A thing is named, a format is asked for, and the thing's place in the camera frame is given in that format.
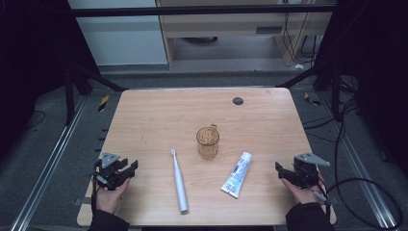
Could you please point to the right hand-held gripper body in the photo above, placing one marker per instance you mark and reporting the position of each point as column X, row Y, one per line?
column 306, row 171

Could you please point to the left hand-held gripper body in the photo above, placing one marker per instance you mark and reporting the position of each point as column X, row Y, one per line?
column 110, row 166

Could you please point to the white toothpaste tube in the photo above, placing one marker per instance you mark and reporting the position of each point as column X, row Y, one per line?
column 236, row 175

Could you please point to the person's right hand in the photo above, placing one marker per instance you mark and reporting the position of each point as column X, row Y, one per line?
column 303, row 194

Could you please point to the person's left hand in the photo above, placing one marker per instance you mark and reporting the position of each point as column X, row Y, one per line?
column 110, row 199

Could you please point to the white electric toothbrush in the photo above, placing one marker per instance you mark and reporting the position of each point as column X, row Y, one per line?
column 179, row 181

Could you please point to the yellow black tape strip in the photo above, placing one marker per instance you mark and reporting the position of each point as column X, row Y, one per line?
column 311, row 100
column 103, row 103

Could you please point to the amber transparent cup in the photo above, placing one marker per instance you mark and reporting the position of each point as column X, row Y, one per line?
column 208, row 142

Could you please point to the dark round table grommet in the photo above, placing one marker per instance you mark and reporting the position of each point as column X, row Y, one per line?
column 238, row 101

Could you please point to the black metal stand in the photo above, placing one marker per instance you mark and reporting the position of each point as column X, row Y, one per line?
column 69, row 96
column 335, row 89

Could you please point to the small white floor object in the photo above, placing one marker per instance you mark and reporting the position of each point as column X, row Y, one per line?
column 299, row 66

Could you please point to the white cabinet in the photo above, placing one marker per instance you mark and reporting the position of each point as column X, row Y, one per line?
column 118, row 35

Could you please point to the dark curtain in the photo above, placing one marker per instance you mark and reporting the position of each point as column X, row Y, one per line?
column 32, row 64
column 375, row 64

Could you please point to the light wooden desk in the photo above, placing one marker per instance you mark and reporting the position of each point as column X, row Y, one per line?
column 224, row 27

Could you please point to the aluminium floor rail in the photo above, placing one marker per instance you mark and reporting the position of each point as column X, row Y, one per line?
column 48, row 163
column 362, row 179

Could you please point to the black horizontal frame bar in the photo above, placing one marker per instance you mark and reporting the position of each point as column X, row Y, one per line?
column 192, row 10

